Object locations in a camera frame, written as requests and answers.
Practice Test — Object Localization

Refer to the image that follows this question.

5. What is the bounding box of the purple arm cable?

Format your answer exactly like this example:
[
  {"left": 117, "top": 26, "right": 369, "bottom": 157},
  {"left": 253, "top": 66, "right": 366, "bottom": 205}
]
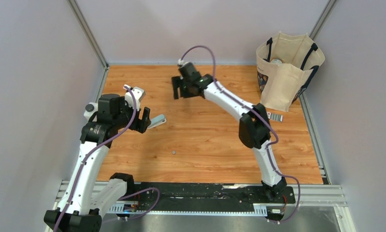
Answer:
[
  {"left": 53, "top": 85, "right": 161, "bottom": 232},
  {"left": 180, "top": 45, "right": 301, "bottom": 224}
]

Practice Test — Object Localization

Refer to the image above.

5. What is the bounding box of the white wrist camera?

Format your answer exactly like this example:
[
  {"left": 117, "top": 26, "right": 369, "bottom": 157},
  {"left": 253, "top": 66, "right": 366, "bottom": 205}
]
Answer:
[
  {"left": 123, "top": 85, "right": 146, "bottom": 111},
  {"left": 177, "top": 58, "right": 187, "bottom": 67}
]

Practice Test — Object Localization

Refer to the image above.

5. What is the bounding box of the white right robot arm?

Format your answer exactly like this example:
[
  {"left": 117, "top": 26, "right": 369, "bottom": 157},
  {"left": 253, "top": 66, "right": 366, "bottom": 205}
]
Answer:
[{"left": 172, "top": 61, "right": 287, "bottom": 203}]

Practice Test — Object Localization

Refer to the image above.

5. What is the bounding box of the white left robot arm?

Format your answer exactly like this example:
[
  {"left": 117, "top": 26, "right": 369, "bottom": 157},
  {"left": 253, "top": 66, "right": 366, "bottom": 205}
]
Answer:
[{"left": 44, "top": 88, "right": 151, "bottom": 232}]

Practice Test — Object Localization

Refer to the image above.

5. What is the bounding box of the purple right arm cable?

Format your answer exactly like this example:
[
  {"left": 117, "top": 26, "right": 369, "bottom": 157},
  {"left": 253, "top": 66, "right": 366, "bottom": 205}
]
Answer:
[{"left": 180, "top": 45, "right": 301, "bottom": 224}]

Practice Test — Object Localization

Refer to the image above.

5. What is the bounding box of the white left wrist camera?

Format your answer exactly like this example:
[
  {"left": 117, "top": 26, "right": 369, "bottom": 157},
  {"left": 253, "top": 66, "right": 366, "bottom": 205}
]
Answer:
[{"left": 123, "top": 85, "right": 146, "bottom": 111}]

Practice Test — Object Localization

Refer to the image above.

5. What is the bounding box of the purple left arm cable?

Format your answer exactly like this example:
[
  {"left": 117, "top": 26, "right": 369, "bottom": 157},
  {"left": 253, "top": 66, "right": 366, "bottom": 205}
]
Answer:
[{"left": 53, "top": 85, "right": 161, "bottom": 232}]

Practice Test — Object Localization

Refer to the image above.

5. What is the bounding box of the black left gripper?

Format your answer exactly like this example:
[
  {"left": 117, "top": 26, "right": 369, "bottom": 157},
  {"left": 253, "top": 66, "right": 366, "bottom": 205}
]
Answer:
[{"left": 113, "top": 96, "right": 151, "bottom": 133}]

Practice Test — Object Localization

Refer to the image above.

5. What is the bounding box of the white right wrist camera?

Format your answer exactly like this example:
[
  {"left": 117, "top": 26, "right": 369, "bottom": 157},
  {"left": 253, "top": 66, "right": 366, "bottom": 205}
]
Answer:
[{"left": 177, "top": 58, "right": 187, "bottom": 67}]

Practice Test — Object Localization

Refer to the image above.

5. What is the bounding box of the light blue stapler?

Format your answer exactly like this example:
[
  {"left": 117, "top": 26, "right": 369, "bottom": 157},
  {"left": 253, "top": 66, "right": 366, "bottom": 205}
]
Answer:
[{"left": 148, "top": 114, "right": 166, "bottom": 129}]

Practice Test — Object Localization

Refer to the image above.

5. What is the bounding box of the red white staple box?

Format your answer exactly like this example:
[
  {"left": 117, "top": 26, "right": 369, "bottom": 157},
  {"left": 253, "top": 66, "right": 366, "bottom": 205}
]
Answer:
[{"left": 267, "top": 112, "right": 283, "bottom": 122}]

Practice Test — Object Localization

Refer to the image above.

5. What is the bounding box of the object inside tote bag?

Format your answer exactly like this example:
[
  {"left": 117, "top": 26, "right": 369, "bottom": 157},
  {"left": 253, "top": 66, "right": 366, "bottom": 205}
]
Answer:
[{"left": 270, "top": 58, "right": 283, "bottom": 65}]

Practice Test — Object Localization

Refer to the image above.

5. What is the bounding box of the beige canvas tote bag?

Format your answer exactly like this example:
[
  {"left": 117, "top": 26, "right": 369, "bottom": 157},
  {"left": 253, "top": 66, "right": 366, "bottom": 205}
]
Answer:
[{"left": 256, "top": 32, "right": 325, "bottom": 112}]

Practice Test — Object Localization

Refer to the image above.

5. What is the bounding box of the white bottle black cap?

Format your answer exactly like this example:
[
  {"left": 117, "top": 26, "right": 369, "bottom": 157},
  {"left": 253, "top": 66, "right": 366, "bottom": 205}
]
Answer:
[{"left": 84, "top": 102, "right": 98, "bottom": 120}]

